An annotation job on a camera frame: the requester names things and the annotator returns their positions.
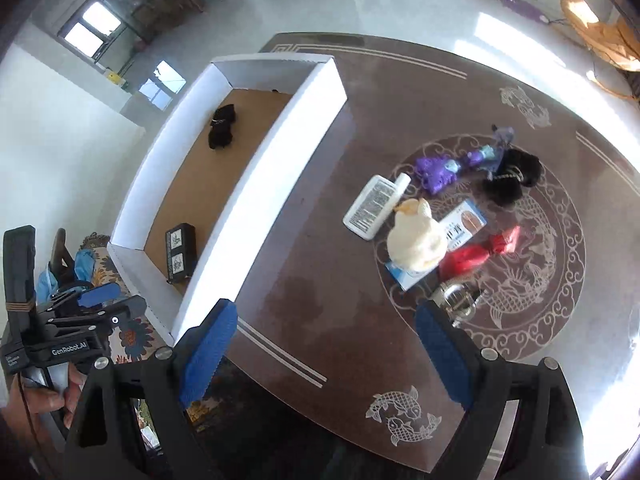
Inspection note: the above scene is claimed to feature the cream plush puff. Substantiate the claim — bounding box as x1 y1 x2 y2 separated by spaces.
386 197 448 273

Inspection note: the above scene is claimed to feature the blue and white carton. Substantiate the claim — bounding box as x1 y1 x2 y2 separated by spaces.
385 199 488 292

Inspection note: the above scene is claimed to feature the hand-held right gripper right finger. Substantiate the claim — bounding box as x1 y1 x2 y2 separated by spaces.
415 300 591 480

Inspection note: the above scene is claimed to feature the black furry pouch with chain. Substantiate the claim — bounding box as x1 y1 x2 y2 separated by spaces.
480 149 545 208

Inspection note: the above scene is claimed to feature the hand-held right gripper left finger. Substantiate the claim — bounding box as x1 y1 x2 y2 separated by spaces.
62 299 238 480

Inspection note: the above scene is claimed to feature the blue cloth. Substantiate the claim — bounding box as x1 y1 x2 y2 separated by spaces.
35 247 108 306

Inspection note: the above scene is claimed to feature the white lotion bottle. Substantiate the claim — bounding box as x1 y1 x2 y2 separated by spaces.
342 172 412 242

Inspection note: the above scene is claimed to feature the red packet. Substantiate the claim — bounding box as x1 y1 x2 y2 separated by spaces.
439 226 522 282

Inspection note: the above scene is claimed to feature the brown patterned desktop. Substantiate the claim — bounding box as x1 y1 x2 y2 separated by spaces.
192 32 640 473

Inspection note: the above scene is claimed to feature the black box with white labels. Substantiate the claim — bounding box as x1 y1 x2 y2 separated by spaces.
165 223 197 285

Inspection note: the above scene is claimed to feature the small black plush toy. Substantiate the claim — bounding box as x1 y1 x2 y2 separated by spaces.
207 104 238 151

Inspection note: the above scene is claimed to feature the white cardboard box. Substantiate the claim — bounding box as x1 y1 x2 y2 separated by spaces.
107 55 348 348

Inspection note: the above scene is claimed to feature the window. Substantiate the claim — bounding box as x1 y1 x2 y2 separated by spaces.
57 0 123 61

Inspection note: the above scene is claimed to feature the purple mat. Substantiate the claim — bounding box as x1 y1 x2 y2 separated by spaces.
500 0 551 23

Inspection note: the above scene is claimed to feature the wooden sofa armrest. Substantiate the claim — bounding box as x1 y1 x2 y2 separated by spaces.
50 227 76 286

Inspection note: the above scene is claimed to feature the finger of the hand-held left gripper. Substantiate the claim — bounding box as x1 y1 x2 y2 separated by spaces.
37 296 147 332
50 282 123 311

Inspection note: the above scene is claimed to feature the person's left hand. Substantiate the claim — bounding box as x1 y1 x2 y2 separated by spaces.
0 362 90 431

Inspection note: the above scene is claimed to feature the silver foil sachet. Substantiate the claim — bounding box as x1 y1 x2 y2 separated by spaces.
490 124 516 153

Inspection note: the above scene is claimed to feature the floral blanket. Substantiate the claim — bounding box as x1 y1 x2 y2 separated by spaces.
75 232 176 461

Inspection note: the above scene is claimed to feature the purple and teal toy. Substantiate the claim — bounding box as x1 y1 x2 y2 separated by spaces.
415 142 501 196

